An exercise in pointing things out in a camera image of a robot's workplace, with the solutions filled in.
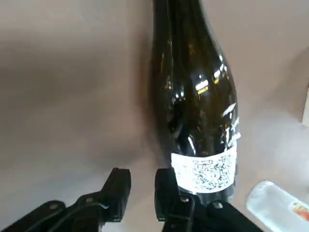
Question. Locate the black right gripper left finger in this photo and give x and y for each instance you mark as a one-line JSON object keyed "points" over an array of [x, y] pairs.
{"points": [[113, 193]]}

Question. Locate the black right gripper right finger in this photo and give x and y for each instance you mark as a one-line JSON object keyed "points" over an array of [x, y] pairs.
{"points": [[169, 205]]}

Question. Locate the white QR code label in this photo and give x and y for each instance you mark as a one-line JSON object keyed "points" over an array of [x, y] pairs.
{"points": [[188, 174]]}

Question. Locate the clear plastic bottle blue cap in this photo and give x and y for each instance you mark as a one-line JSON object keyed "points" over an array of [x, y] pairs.
{"points": [[277, 207]]}

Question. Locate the wooden dispenser base block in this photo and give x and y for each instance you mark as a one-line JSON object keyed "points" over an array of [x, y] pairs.
{"points": [[305, 104]]}

